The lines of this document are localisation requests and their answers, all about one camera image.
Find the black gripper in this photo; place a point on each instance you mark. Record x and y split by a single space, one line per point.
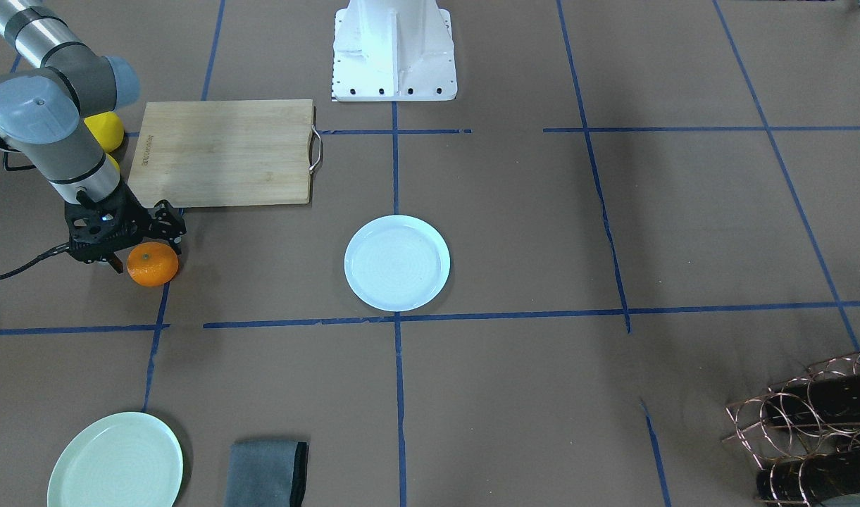
163 222

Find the orange fruit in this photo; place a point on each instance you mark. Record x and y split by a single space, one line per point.
152 264

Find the light blue plate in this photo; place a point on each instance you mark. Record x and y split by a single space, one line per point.
397 263

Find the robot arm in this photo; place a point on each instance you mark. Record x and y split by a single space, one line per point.
42 116

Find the light green plate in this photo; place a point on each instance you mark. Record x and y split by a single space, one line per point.
126 459

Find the yellow lemon near board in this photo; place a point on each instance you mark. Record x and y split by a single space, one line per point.
114 163

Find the yellow lemon outer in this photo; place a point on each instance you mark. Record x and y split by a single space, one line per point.
107 129

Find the wooden cutting board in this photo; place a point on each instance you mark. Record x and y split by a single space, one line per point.
198 154

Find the folded grey cloth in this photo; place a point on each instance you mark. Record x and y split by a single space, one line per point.
267 472

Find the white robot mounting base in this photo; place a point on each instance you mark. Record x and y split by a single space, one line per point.
393 51

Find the dark wine bottle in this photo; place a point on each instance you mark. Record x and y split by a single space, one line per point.
834 401
815 479

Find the copper wire bottle rack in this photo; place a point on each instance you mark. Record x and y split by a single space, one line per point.
804 436

